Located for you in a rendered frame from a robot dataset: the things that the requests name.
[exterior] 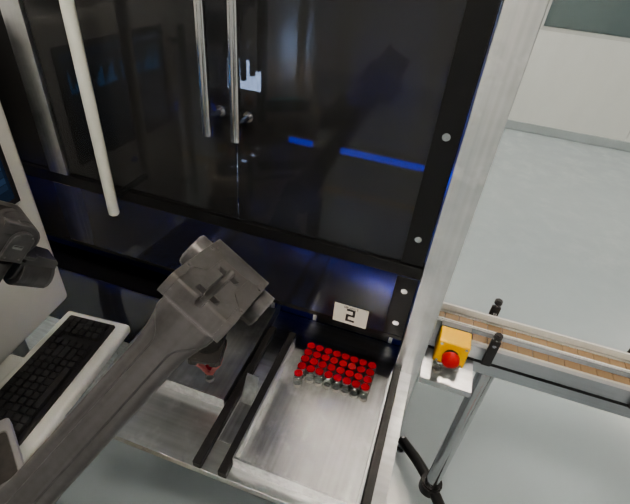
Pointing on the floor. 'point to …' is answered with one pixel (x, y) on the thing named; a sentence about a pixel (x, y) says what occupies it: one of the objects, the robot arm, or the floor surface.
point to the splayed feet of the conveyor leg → (420, 470)
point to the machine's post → (471, 169)
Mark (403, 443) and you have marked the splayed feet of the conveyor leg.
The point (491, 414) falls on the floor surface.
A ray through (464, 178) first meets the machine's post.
